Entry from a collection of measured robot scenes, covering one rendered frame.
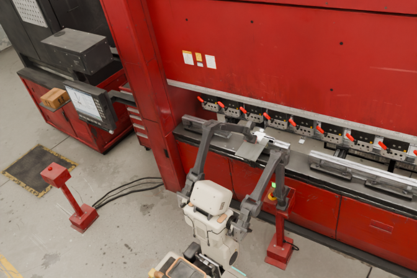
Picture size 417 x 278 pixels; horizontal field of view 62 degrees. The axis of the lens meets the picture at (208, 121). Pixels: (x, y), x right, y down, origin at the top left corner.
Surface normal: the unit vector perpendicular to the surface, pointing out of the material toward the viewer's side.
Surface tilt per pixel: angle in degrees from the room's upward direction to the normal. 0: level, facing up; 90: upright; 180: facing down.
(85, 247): 0
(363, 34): 90
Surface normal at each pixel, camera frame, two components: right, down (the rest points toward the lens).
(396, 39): -0.52, 0.60
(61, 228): -0.14, -0.76
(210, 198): -0.54, -0.09
